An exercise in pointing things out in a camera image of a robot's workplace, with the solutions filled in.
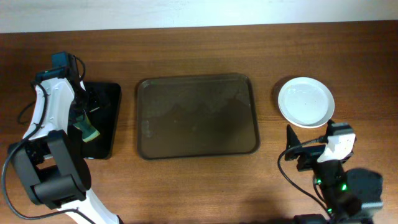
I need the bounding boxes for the green yellow sponge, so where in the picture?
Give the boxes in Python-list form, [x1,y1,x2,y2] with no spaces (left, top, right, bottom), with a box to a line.
[73,113,100,142]

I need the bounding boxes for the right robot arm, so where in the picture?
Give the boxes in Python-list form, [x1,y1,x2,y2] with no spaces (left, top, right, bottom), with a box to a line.
[277,120,383,223]

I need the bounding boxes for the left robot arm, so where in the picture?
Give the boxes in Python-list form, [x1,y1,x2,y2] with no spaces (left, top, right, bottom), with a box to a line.
[4,71,121,223]

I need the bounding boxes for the black tray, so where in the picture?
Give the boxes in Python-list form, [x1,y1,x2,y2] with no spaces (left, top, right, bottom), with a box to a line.
[81,82,122,159]

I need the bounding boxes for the brown serving tray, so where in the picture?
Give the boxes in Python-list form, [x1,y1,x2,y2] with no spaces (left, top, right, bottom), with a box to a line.
[136,73,261,161]

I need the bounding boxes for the light blue-grey plate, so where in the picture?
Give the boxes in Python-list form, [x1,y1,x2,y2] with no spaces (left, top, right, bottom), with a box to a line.
[277,77,335,129]

